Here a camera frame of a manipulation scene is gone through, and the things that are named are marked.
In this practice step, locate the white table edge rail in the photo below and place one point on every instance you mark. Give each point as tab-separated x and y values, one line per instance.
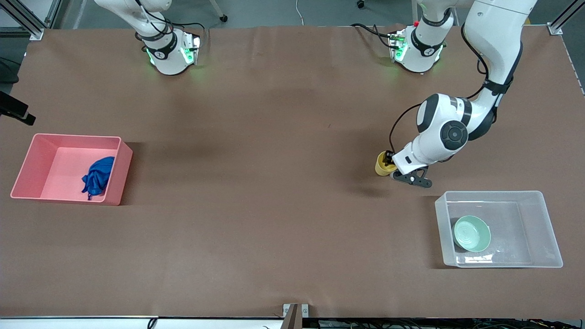
91	323

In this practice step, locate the dark brown mount post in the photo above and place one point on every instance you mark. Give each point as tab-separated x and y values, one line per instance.
293	320

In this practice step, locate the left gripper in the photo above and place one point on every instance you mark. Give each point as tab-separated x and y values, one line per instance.
389	158

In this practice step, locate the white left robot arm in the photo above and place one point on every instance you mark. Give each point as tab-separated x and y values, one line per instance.
498	36

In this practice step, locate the chair leg with black caster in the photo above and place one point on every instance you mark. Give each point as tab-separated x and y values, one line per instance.
223	18

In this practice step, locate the yellow plastic cup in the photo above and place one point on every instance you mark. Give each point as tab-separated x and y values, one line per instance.
379	169

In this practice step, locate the mint green bowl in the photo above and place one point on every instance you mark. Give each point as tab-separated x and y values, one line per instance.
473	234

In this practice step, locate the small metal table bracket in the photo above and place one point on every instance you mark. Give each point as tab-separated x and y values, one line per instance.
305	310

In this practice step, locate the pink plastic bin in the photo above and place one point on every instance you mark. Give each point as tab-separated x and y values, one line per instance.
55	169

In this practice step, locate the aluminium frame profile with bracket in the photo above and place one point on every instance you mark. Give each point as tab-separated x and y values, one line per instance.
566	16
27	25

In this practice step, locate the clear plastic box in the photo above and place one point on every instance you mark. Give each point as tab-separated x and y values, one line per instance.
516	228

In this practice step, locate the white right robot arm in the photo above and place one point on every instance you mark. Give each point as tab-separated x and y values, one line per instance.
169	59

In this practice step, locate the blue cloth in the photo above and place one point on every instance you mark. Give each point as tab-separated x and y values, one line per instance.
98	176

